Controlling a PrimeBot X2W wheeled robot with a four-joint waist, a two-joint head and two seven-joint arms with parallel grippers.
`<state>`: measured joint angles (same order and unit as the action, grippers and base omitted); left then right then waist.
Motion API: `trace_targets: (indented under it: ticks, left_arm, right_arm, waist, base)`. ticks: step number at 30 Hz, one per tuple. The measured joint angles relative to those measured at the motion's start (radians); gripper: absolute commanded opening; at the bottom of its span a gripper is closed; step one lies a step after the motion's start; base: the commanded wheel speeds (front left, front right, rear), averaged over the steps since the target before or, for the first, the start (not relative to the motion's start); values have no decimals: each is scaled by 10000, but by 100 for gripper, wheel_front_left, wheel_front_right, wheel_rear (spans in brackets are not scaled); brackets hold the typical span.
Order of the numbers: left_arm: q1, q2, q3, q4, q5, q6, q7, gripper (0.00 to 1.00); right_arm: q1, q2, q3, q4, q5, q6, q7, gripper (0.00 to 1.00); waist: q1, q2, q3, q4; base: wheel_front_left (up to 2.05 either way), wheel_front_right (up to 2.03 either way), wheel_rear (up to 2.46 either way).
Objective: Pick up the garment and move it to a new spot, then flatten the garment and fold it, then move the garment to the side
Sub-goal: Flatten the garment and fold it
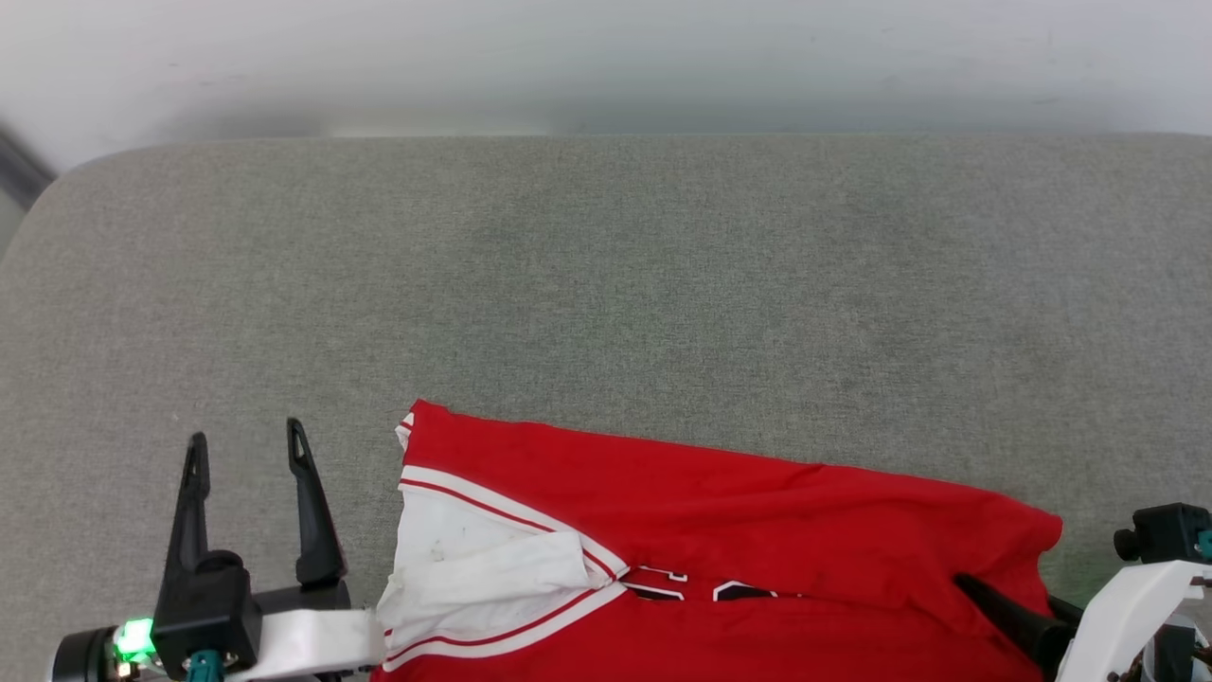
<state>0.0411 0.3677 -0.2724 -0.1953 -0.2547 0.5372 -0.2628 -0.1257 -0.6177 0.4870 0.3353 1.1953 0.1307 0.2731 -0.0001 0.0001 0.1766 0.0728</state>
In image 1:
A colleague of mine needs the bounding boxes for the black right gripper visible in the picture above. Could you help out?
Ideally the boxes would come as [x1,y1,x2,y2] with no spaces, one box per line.
[953,572,1087,679]

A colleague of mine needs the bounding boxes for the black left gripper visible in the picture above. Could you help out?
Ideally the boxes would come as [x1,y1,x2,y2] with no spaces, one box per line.
[112,418,353,681]

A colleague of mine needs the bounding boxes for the red white basketball jersey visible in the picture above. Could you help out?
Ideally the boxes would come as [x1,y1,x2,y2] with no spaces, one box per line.
[369,399,1064,682]

